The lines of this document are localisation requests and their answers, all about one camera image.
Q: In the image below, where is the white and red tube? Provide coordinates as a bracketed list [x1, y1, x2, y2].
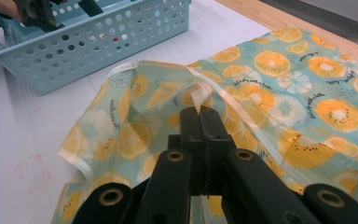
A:
[88, 32, 129, 45]

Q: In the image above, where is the orange-print fabric bag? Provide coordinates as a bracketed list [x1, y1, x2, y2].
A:
[50, 26, 358, 224]

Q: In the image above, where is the white table mat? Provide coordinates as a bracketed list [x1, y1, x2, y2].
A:
[0, 0, 272, 224]

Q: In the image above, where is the light blue plastic basket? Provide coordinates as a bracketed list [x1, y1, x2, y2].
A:
[0, 0, 191, 96]

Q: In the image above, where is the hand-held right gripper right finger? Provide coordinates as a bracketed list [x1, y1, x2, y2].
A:
[202, 106, 236, 197]

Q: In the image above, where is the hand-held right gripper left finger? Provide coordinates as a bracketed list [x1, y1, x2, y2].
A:
[167, 105, 207, 197]

